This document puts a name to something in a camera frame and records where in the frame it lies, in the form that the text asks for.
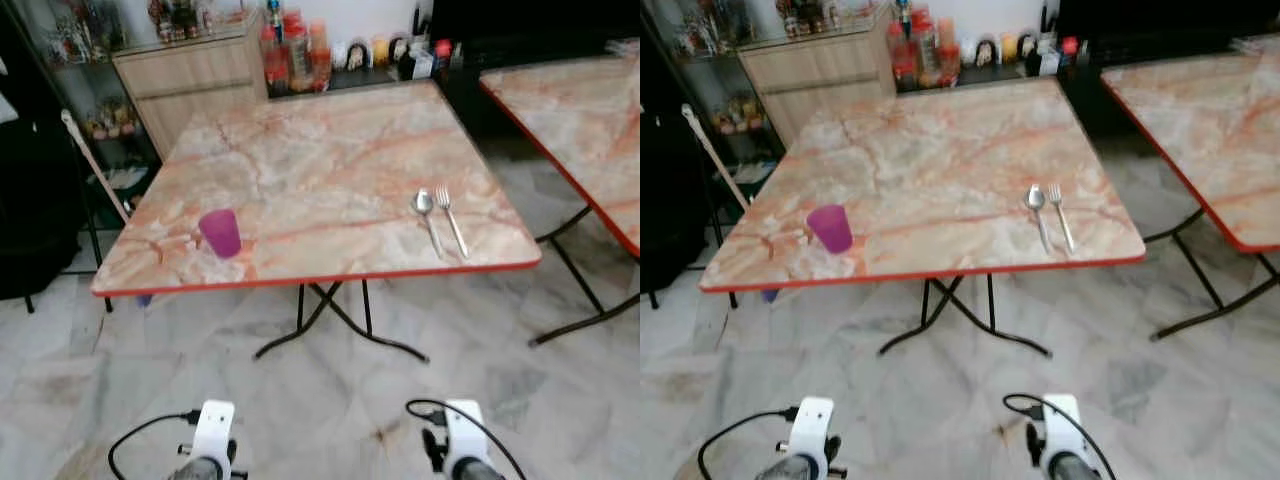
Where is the steel spoon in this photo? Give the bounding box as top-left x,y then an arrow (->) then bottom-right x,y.
1026,184 -> 1054,254
412,188 -> 446,259

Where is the purple plastic cup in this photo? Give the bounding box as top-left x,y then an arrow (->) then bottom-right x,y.
198,208 -> 243,261
806,204 -> 854,255

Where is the steel fork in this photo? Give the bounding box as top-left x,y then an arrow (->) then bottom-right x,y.
1046,183 -> 1077,254
435,186 -> 470,259

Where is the marble-top red-edged folding table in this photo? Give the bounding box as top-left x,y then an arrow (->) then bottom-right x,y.
698,75 -> 1148,359
90,78 -> 544,363
1100,38 -> 1280,342
478,40 -> 641,348

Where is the pale wooden stick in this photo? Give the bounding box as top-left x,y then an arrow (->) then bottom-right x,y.
682,103 -> 751,209
60,108 -> 133,223

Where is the light wooden cabinet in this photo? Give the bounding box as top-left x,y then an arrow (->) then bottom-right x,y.
112,25 -> 269,161
738,22 -> 896,148

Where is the red-lidded plastic jar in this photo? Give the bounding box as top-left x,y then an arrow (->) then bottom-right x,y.
285,10 -> 313,91
935,18 -> 959,83
308,20 -> 333,86
262,25 -> 293,98
908,8 -> 936,86
888,22 -> 916,93

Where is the black-framed glass display shelf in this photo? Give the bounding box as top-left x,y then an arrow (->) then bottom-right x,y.
645,0 -> 791,196
8,0 -> 166,236

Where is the black television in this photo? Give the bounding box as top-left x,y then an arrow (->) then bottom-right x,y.
432,0 -> 641,46
1058,0 -> 1280,43

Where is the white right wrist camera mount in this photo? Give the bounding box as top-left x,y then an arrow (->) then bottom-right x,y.
443,400 -> 491,473
1040,393 -> 1086,471

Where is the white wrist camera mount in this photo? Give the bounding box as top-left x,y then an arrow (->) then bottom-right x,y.
1040,393 -> 1086,471
790,397 -> 836,471
443,400 -> 491,473
190,400 -> 237,471

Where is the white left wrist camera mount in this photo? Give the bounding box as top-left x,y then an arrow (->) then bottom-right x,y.
190,400 -> 237,471
790,397 -> 836,471

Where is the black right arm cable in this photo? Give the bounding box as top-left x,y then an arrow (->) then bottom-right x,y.
405,398 -> 528,480
1003,393 -> 1116,480

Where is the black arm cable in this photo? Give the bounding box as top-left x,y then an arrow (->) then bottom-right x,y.
405,398 -> 528,480
107,410 -> 201,480
697,407 -> 801,480
1003,393 -> 1116,480

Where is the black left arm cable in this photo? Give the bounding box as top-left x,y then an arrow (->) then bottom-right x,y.
107,410 -> 201,480
697,407 -> 801,480

